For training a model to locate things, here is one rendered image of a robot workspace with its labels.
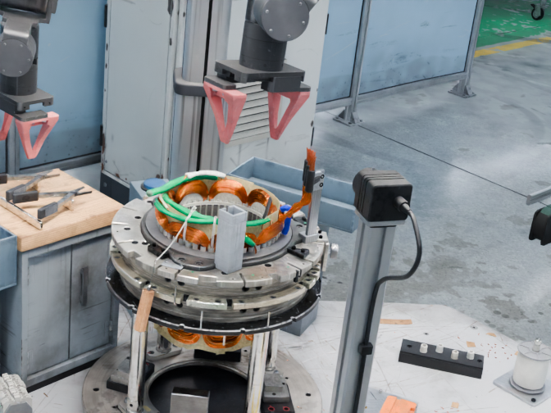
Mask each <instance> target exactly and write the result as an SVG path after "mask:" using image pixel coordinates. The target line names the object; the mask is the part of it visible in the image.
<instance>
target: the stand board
mask: <svg viewBox="0 0 551 413"><path fill-rule="evenodd" d="M55 174H60V176H57V177H52V178H48V179H43V180H41V181H40V191H39V193H46V192H61V191H71V190H73V189H76V188H80V187H83V186H85V188H83V189H81V190H80V191H79V192H80V193H81V192H87V191H92V193H89V194H85V195H81V196H77V197H73V198H72V199H73V200H74V210H73V211H70V210H68V209H66V208H65V207H63V206H61V207H59V208H58V211H57V212H56V213H53V214H51V215H50V216H47V217H45V218H43V219H41V221H42V222H43V230H38V229H36V228H35V227H34V226H32V225H30V224H29V223H27V222H26V221H24V220H22V219H21V218H20V217H18V216H16V215H14V214H13V213H11V212H9V211H8V210H7V209H5V208H4V207H2V206H0V225H1V226H2V227H4V228H6V229H8V230H9V231H11V232H12V233H13V234H15V235H16V236H17V250H19V251H20V252H25V251H28V250H30V249H33V248H36V247H41V246H43V245H46V244H49V243H54V242H56V241H60V240H63V239H65V238H70V237H73V236H76V235H78V234H83V233H86V232H89V231H91V230H95V229H99V228H102V227H105V226H108V225H111V224H112V220H113V218H114V216H115V214H116V213H117V212H118V211H119V210H120V209H121V208H122V207H123V206H124V205H122V204H120V203H119V202H117V201H115V200H113V199H111V198H110V197H108V196H106V195H104V194H103V193H100V192H99V191H97V190H96V189H94V188H91V187H89V186H88V185H87V184H84V183H82V182H81V181H79V180H77V179H76V178H74V177H72V176H70V175H68V174H67V173H65V172H63V171H61V170H59V169H53V171H52V172H50V173H48V174H47V175H55ZM26 183H28V180H27V179H26V180H12V181H7V184H0V196H2V197H4V198H6V191H7V190H9V189H11V188H14V187H15V186H18V185H20V184H26ZM60 199H61V197H45V198H39V200H38V201H35V202H24V203H17V204H15V205H16V206H18V207H19V208H21V209H23V210H24V211H26V212H28V213H30V214H31V215H32V216H34V217H36V218H37V210H38V209H39V208H41V207H44V206H46V205H47V204H49V203H51V202H57V201H59V200H60ZM37 219H38V218H37Z"/></svg>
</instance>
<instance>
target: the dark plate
mask: <svg viewBox="0 0 551 413"><path fill-rule="evenodd" d="M246 384H247V380H245V379H243V378H241V377H239V376H238V375H236V374H232V373H230V372H227V371H224V370H218V369H213V368H204V367H190V368H183V369H178V370H172V371H169V372H166V373H164V374H161V375H160V376H158V377H157V378H156V379H155V380H154V381H153V383H152V384H151V386H150V388H149V391H148V395H149V398H150V401H151V403H152V404H153V406H154V407H155V408H156V409H157V410H158V411H159V412H161V413H170V409H171V392H172V389H173V387H182V388H192V389H201V390H207V391H210V396H209V405H208V413H244V399H245V392H246Z"/></svg>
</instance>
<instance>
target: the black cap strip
mask: <svg viewBox="0 0 551 413"><path fill-rule="evenodd" d="M422 344H423V343H421V342H417V341H412V340H408V339H405V338H403V341H402V345H401V348H400V353H399V357H398V362H402V363H406V364H409V365H417V366H421V367H425V368H429V369H433V370H440V371H444V372H448V373H452V374H460V375H463V376H467V377H472V378H475V379H481V376H482V372H483V368H484V357H485V356H483V355H480V354H475V353H474V359H473V360H470V359H467V352H464V351H460V350H456V349H452V348H447V347H444V348H443V352H442V353H438V352H436V351H435V350H436V348H437V346H436V345H432V344H428V343H425V344H426V345H427V352H426V353H422V352H420V349H421V345H422ZM453 350H456V351H458V359H457V360H454V359H452V358H451V355H452V351H453Z"/></svg>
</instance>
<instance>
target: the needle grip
mask: <svg viewBox="0 0 551 413"><path fill-rule="evenodd" d="M153 296H154V291H153V290H152V289H151V291H147V290H146V288H144V289H143V290H142V294H141V298H140V301H139V308H138V311H137V315H136V319H135V322H134V330H136V331H138V332H144V331H145V330H146V327H147V323H148V317H149V313H150V310H151V305H152V302H153Z"/></svg>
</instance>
